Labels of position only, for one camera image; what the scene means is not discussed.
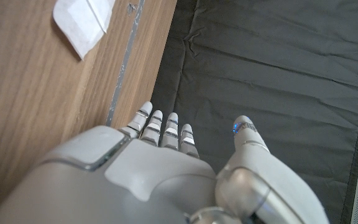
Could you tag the black cloth backdrop curtain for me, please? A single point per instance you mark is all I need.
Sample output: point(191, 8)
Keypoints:
point(275, 62)

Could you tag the small clear plastic cup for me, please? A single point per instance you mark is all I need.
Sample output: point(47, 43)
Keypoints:
point(79, 25)

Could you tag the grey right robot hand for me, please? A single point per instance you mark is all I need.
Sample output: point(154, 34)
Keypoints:
point(154, 186)

